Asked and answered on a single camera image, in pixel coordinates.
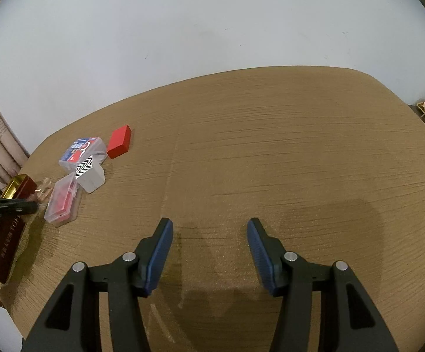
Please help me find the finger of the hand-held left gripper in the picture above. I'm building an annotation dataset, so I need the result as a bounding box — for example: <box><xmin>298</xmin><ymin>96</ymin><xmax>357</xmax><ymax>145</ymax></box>
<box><xmin>0</xmin><ymin>197</ymin><xmax>39</xmax><ymax>226</ymax></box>

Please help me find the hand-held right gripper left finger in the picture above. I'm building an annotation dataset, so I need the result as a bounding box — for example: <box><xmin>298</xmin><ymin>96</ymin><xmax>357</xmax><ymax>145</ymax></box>
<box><xmin>22</xmin><ymin>218</ymin><xmax>174</xmax><ymax>352</ymax></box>

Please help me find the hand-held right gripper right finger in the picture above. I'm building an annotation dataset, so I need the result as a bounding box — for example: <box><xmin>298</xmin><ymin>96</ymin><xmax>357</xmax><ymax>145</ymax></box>
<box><xmin>246</xmin><ymin>218</ymin><xmax>400</xmax><ymax>352</ymax></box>

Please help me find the red tin box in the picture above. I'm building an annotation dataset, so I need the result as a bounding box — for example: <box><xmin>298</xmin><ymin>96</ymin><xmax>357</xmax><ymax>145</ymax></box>
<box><xmin>0</xmin><ymin>173</ymin><xmax>39</xmax><ymax>294</ymax></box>

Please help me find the small clear plastic block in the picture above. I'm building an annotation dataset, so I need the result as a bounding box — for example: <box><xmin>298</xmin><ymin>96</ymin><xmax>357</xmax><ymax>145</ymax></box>
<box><xmin>37</xmin><ymin>178</ymin><xmax>55</xmax><ymax>206</ymax></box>

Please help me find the clear box with red contents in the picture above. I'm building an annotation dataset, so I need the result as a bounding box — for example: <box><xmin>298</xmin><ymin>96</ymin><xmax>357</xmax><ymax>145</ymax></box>
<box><xmin>44</xmin><ymin>174</ymin><xmax>81</xmax><ymax>227</ymax></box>

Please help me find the white block with zigzag print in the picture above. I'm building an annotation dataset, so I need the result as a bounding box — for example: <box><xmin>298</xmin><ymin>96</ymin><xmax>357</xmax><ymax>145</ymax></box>
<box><xmin>75</xmin><ymin>156</ymin><xmax>106</xmax><ymax>194</ymax></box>

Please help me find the clear box with blue label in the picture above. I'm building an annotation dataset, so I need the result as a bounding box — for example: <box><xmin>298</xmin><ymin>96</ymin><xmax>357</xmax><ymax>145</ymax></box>
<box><xmin>59</xmin><ymin>136</ymin><xmax>108</xmax><ymax>173</ymax></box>

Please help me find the red rectangular block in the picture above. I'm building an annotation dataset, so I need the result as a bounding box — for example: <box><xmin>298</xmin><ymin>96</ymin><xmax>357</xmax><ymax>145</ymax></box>
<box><xmin>106</xmin><ymin>125</ymin><xmax>132</xmax><ymax>160</ymax></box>

